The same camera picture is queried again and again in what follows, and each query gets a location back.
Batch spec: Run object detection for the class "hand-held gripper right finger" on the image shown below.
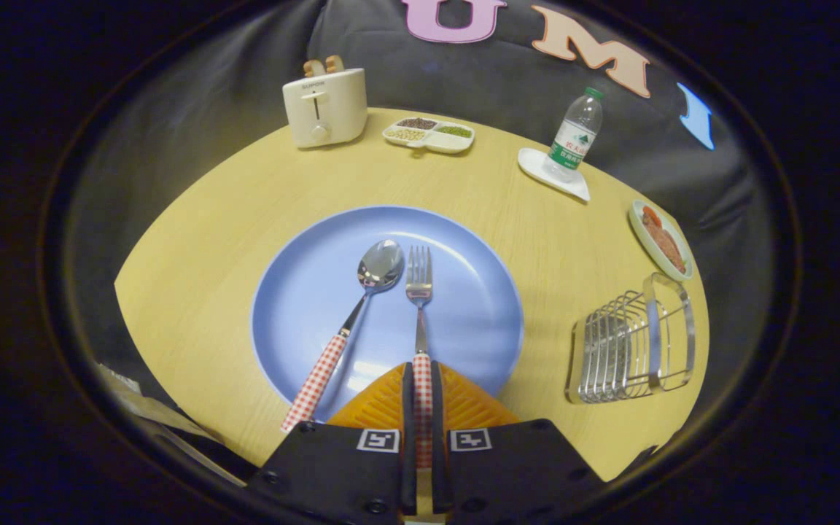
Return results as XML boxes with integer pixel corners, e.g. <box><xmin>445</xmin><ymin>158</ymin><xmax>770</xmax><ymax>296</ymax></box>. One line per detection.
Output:
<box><xmin>431</xmin><ymin>360</ymin><xmax>607</xmax><ymax>525</ymax></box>

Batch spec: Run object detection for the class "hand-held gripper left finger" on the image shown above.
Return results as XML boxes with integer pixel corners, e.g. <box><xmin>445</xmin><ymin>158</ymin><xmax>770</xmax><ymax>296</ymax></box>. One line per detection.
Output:
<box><xmin>249</xmin><ymin>362</ymin><xmax>418</xmax><ymax>525</ymax></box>

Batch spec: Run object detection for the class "fork with red checked handle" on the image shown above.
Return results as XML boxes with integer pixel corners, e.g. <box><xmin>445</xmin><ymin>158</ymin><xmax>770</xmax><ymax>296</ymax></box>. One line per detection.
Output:
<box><xmin>405</xmin><ymin>246</ymin><xmax>435</xmax><ymax>467</ymax></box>

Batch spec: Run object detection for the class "spoon with red checked handle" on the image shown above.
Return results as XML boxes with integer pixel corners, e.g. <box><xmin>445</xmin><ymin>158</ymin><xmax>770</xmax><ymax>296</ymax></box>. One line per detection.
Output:
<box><xmin>281</xmin><ymin>239</ymin><xmax>405</xmax><ymax>434</ymax></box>

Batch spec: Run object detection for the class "blue round plate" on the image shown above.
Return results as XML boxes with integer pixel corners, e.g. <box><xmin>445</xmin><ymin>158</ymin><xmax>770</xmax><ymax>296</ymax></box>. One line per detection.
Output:
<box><xmin>251</xmin><ymin>206</ymin><xmax>524</xmax><ymax>422</ymax></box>

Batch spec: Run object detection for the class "white square coaster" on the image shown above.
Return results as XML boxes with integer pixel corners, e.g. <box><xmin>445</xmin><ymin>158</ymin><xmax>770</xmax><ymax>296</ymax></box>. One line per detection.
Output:
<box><xmin>518</xmin><ymin>148</ymin><xmax>591</xmax><ymax>203</ymax></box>

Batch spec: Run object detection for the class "white divided grain dish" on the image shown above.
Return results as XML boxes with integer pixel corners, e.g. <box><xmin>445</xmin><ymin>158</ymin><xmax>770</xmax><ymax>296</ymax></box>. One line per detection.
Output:
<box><xmin>382</xmin><ymin>117</ymin><xmax>476</xmax><ymax>155</ymax></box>

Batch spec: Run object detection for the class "pale green plate with meat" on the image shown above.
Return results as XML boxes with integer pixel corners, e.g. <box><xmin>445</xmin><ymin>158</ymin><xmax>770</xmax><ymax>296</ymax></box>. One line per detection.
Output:
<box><xmin>629</xmin><ymin>200</ymin><xmax>695</xmax><ymax>282</ymax></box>

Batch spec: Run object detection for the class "clear plastic water bottle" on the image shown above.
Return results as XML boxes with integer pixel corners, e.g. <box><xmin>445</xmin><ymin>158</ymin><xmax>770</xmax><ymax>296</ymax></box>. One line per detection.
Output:
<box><xmin>542</xmin><ymin>87</ymin><xmax>604</xmax><ymax>183</ymax></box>

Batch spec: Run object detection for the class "cream toaster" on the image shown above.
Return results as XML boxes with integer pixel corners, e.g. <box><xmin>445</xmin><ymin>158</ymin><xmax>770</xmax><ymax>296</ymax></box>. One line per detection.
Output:
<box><xmin>282</xmin><ymin>67</ymin><xmax>368</xmax><ymax>149</ymax></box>

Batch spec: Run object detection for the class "metal wire basket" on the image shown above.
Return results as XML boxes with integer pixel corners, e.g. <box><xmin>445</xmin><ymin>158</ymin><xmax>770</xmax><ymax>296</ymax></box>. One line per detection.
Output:
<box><xmin>564</xmin><ymin>273</ymin><xmax>696</xmax><ymax>405</ymax></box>

